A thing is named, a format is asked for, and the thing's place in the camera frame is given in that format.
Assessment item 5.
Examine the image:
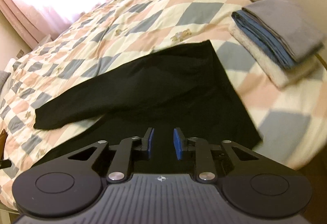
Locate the black garment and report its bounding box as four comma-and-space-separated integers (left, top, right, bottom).
34, 41, 261, 174

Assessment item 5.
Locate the grey plaid cushion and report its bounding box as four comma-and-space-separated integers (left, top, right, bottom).
0, 71, 11, 92

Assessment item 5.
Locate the white bed pillow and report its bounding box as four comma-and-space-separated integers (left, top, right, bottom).
3, 58, 17, 73

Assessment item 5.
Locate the white fleece folded cloth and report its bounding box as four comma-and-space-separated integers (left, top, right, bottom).
229, 23, 320, 89

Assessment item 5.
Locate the blue folded cloth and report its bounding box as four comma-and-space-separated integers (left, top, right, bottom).
232, 10, 299, 69

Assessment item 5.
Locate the checkered patchwork quilt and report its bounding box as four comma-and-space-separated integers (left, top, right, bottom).
1, 0, 326, 210

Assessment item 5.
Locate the grey folded cloth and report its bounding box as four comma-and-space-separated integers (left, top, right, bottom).
243, 0, 326, 62

